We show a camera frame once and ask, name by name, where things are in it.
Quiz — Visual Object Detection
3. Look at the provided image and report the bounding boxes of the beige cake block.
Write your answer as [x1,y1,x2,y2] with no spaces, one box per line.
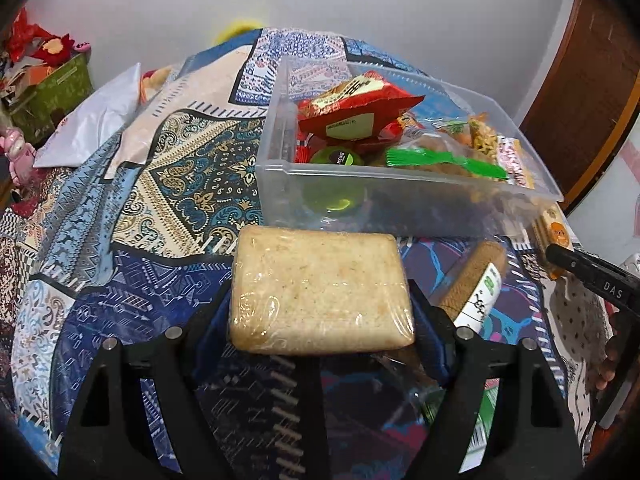
[227,225,417,357]

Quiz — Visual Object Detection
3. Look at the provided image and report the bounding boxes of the orange plush toy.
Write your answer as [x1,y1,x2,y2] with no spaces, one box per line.
[140,66,176,103]

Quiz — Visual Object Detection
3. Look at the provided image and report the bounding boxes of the large red snack packet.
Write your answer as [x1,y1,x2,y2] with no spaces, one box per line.
[297,71,426,141]

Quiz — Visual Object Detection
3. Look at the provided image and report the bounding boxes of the white label biscuit stick packet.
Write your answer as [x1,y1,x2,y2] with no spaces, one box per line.
[437,241,508,326]

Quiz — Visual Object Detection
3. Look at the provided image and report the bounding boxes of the person's right hand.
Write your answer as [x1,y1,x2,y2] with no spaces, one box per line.
[596,310,621,391]

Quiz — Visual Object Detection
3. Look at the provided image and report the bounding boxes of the orange fried snack packet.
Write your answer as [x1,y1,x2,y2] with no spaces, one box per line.
[397,111,426,133]

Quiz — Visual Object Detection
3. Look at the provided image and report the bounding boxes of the brown wooden door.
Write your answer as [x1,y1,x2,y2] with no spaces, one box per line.
[520,0,640,211]

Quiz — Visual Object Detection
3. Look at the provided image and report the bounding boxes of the green patterned storage box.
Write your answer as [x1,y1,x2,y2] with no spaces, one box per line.
[7,52,96,143]

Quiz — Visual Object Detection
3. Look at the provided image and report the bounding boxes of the clear square pastry packet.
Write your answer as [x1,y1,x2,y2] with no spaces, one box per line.
[425,116,473,147]

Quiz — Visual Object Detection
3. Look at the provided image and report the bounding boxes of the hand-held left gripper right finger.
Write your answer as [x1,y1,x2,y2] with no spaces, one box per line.
[407,290,586,480]

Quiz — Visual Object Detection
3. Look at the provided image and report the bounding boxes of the green snack packet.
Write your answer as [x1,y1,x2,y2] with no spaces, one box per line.
[465,377,501,471]

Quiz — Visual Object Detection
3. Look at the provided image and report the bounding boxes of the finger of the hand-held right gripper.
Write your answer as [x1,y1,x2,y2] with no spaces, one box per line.
[545,244,640,313]

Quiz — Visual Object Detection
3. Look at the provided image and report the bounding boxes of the clear plastic container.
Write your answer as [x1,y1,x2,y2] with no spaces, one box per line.
[255,55,565,241]

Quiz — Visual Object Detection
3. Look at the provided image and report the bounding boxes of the small red snack packet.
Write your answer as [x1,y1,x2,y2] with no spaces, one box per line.
[295,130,321,163]

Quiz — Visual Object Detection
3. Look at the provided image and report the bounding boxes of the green jelly cup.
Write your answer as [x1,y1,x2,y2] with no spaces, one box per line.
[309,146,365,213]

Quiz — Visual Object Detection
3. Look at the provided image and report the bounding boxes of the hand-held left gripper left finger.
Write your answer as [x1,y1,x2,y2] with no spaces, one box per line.
[57,300,241,480]

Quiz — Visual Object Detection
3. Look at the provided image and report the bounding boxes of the pink plush toy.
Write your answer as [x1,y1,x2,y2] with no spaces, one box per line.
[0,127,36,186]

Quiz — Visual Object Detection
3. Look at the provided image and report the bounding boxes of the orange biscuit packet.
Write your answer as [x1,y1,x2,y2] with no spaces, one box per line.
[530,205,576,281]

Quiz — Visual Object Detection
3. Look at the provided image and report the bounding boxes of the clear packet with green band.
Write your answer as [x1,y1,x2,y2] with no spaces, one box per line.
[370,132,510,181]

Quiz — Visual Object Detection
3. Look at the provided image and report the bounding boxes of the white pillow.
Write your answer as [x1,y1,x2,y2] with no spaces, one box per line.
[34,62,143,168]

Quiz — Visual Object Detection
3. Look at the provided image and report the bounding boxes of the yellow snack packet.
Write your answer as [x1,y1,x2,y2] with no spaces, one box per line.
[467,112,506,158]

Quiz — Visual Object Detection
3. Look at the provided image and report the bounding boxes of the blue patchwork blanket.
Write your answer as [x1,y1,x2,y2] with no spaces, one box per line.
[0,27,640,480]

